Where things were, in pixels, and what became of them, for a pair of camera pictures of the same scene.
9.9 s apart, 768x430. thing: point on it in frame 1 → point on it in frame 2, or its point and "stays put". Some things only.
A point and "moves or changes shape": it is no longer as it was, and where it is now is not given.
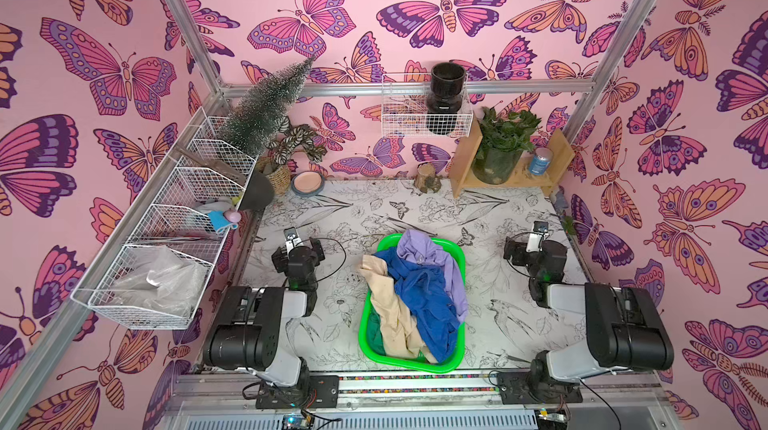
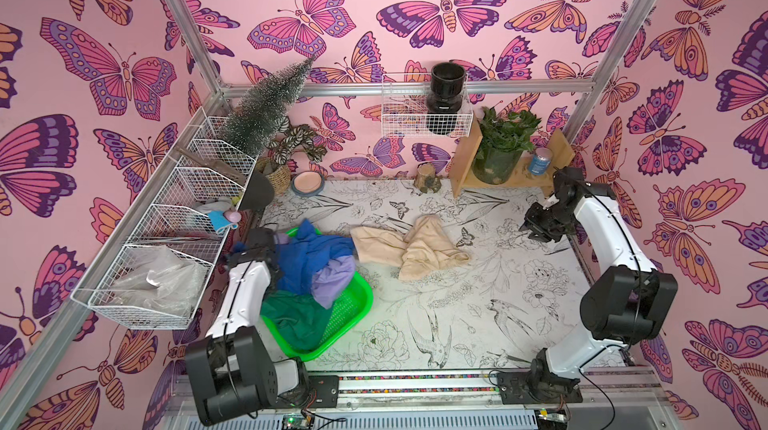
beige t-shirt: x=400 y=332 → x=424 y=251
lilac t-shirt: x=421 y=248 → x=330 y=278
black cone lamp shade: x=259 y=193 stays put
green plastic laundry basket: x=455 y=361 → x=348 y=312
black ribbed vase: x=447 y=80 stays put
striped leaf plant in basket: x=276 y=163 stays put
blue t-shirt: x=425 y=294 moves or changes shape
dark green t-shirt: x=374 y=333 → x=297 y=321
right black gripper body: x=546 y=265 → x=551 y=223
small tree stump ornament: x=426 y=179 stays put
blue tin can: x=541 y=161 stays put
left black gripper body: x=281 y=262 → x=276 y=278
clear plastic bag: x=160 y=278 stays put
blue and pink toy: x=223 y=221 stays put
